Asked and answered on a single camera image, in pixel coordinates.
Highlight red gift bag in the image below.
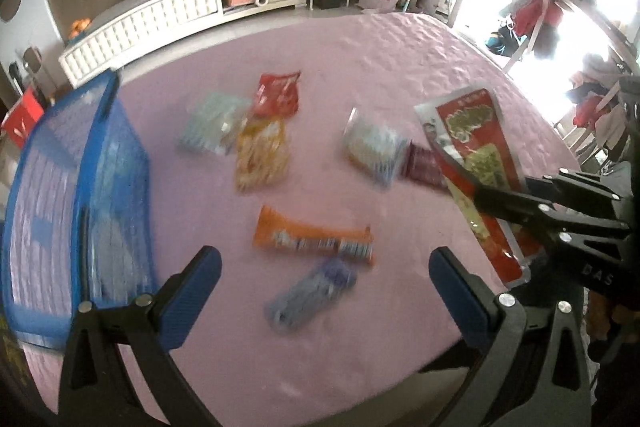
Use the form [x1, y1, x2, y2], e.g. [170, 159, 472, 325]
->
[1, 87, 45, 150]

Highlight blue plastic basket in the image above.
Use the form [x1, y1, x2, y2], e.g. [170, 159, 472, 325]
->
[0, 69, 153, 348]

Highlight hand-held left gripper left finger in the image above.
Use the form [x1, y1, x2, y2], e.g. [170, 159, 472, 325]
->
[57, 246, 223, 427]

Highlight small dark red packet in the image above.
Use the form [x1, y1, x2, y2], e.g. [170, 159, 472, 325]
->
[400, 143, 448, 188]

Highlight light blue snack packet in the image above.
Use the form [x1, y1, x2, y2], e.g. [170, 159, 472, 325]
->
[177, 93, 251, 156]
[344, 108, 410, 188]

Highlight blue purple snack packet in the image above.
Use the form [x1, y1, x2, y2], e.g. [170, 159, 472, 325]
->
[265, 257, 358, 335]

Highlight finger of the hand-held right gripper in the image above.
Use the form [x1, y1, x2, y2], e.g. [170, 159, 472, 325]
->
[525, 169, 631, 202]
[470, 187, 631, 248]

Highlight large red packet yellow label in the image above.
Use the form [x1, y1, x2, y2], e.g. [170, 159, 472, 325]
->
[414, 87, 546, 284]

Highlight person's right hand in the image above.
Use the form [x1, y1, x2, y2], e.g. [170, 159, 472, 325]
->
[587, 292, 632, 364]

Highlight small red snack packet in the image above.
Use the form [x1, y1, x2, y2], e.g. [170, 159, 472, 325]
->
[250, 71, 302, 118]

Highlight white tv cabinet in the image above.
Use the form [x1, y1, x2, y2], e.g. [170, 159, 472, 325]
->
[59, 0, 308, 88]

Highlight long orange snack packet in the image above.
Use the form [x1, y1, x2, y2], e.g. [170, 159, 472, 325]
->
[253, 205, 376, 267]

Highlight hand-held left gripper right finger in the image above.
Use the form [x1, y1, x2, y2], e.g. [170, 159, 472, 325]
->
[428, 247, 608, 427]

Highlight pink tablecloth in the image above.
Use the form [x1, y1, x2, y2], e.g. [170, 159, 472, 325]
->
[0, 12, 591, 427]

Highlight yellow snack packet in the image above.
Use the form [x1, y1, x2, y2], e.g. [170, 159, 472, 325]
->
[235, 117, 292, 192]

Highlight red clothes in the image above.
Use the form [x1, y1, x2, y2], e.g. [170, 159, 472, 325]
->
[510, 0, 563, 38]

